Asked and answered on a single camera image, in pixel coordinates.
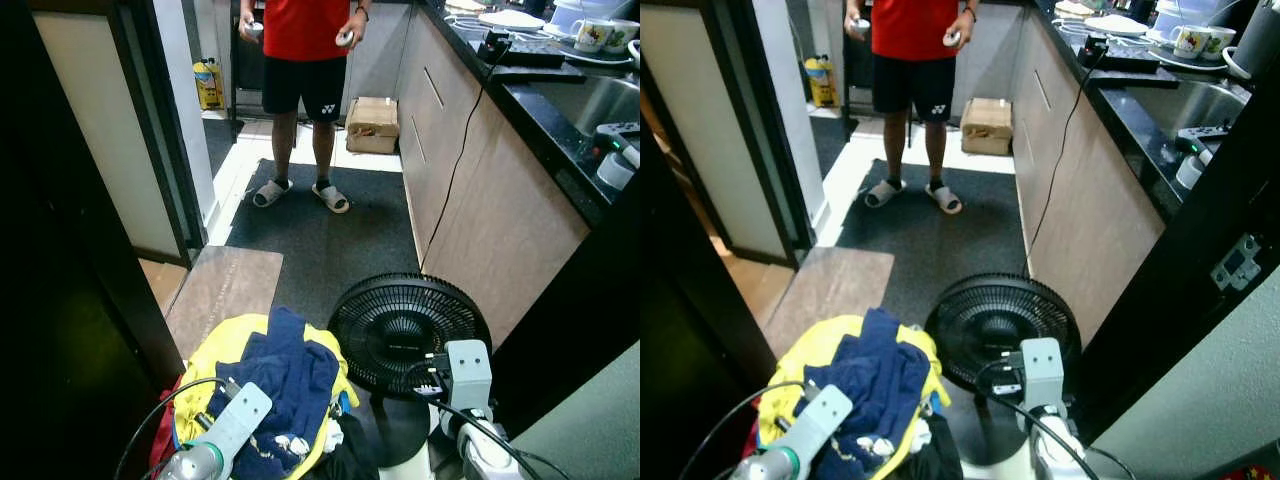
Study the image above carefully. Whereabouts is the black floor fan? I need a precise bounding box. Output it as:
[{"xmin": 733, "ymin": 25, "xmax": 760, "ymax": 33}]
[
  {"xmin": 328, "ymin": 273, "xmax": 493, "ymax": 471},
  {"xmin": 925, "ymin": 273, "xmax": 1083, "ymax": 467}
]

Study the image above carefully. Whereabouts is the black garment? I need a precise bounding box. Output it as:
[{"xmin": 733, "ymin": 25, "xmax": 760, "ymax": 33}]
[
  {"xmin": 900, "ymin": 440, "xmax": 963, "ymax": 480},
  {"xmin": 318, "ymin": 440, "xmax": 381, "ymax": 480}
]

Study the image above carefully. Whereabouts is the navy blue garment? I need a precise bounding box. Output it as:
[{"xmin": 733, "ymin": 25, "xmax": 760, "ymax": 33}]
[
  {"xmin": 205, "ymin": 306, "xmax": 342, "ymax": 479},
  {"xmin": 805, "ymin": 308, "xmax": 939, "ymax": 479}
]

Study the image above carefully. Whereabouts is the dark grey floor mat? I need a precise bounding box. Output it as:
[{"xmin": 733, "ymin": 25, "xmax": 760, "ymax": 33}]
[
  {"xmin": 835, "ymin": 158, "xmax": 1031, "ymax": 326},
  {"xmin": 227, "ymin": 158, "xmax": 422, "ymax": 329}
]

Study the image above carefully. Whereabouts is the wooden kitchen counter cabinet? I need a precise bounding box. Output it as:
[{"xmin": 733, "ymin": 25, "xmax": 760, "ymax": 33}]
[
  {"xmin": 1010, "ymin": 8, "xmax": 1168, "ymax": 343},
  {"xmin": 396, "ymin": 8, "xmax": 593, "ymax": 348}
]

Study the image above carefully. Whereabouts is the brown door mat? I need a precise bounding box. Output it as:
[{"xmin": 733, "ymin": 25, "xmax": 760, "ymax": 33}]
[
  {"xmin": 165, "ymin": 246, "xmax": 285, "ymax": 361},
  {"xmin": 765, "ymin": 247, "xmax": 896, "ymax": 359}
]

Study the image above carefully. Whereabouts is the brown cardboard box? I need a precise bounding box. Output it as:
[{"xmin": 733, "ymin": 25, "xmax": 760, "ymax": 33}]
[
  {"xmin": 960, "ymin": 98, "xmax": 1014, "ymax": 157},
  {"xmin": 346, "ymin": 97, "xmax": 401, "ymax": 155}
]

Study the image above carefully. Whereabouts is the red laundry basket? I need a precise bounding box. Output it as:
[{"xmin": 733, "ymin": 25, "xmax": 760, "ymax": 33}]
[{"xmin": 148, "ymin": 385, "xmax": 183, "ymax": 479}]

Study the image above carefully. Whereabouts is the steel kitchen sink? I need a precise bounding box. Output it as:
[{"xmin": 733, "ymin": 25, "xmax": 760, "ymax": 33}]
[
  {"xmin": 1123, "ymin": 80, "xmax": 1253, "ymax": 151},
  {"xmin": 528, "ymin": 75, "xmax": 641, "ymax": 141}
]

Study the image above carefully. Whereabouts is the black countertop appliance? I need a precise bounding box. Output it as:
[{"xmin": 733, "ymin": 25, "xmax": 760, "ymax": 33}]
[
  {"xmin": 1077, "ymin": 36, "xmax": 1161, "ymax": 74},
  {"xmin": 477, "ymin": 32, "xmax": 567, "ymax": 70}
]

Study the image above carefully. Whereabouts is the yellow detergent bottle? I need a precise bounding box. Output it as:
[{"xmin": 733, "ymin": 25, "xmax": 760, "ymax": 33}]
[
  {"xmin": 805, "ymin": 54, "xmax": 839, "ymax": 109},
  {"xmin": 193, "ymin": 58, "xmax": 226, "ymax": 111}
]

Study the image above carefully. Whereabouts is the person in red shirt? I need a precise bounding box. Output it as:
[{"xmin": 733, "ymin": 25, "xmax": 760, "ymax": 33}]
[
  {"xmin": 845, "ymin": 0, "xmax": 979, "ymax": 216},
  {"xmin": 238, "ymin": 0, "xmax": 372, "ymax": 215}
]

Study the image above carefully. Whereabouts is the white shallow bowl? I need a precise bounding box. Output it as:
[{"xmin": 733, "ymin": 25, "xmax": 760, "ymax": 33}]
[
  {"xmin": 477, "ymin": 9, "xmax": 547, "ymax": 32},
  {"xmin": 1084, "ymin": 14, "xmax": 1152, "ymax": 38}
]

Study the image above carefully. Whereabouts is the beige cupboard door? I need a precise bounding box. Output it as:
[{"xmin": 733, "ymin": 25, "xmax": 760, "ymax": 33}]
[
  {"xmin": 640, "ymin": 5, "xmax": 793, "ymax": 263},
  {"xmin": 30, "ymin": 10, "xmax": 186, "ymax": 263}
]

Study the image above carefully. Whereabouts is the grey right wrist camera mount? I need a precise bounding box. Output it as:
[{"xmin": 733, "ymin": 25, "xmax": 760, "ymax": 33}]
[
  {"xmin": 1019, "ymin": 337, "xmax": 1065, "ymax": 408},
  {"xmin": 444, "ymin": 339, "xmax": 495, "ymax": 413}
]

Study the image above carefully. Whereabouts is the black hanging power cord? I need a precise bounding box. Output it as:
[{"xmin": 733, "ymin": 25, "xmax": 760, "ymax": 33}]
[
  {"xmin": 419, "ymin": 42, "xmax": 513, "ymax": 273},
  {"xmin": 1027, "ymin": 48, "xmax": 1109, "ymax": 251}
]

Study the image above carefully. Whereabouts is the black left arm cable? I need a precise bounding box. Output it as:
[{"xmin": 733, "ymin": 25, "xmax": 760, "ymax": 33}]
[
  {"xmin": 705, "ymin": 380, "xmax": 813, "ymax": 480},
  {"xmin": 113, "ymin": 376, "xmax": 231, "ymax": 480}
]

